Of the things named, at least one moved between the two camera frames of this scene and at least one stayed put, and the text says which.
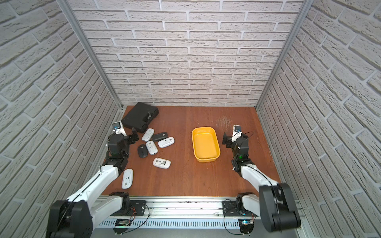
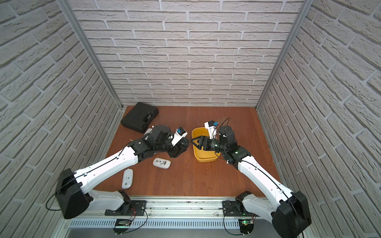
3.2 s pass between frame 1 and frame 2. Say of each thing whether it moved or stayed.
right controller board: stayed
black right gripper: moved
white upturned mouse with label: stayed
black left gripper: moved
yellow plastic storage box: stayed
